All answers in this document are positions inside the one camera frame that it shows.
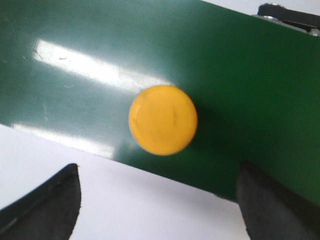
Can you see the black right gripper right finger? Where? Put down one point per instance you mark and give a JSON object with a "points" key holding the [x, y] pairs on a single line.
{"points": [[271, 211]]}

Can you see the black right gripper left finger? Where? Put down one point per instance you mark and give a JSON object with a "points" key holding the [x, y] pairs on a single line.
{"points": [[49, 212]]}

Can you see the green conveyor belt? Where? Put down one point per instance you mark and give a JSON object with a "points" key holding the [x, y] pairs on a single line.
{"points": [[70, 70]]}

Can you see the yellow mushroom push button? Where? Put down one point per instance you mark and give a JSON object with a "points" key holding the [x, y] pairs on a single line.
{"points": [[163, 120]]}

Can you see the black conveyor drive belt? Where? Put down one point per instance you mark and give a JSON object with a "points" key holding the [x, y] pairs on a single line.
{"points": [[288, 15]]}

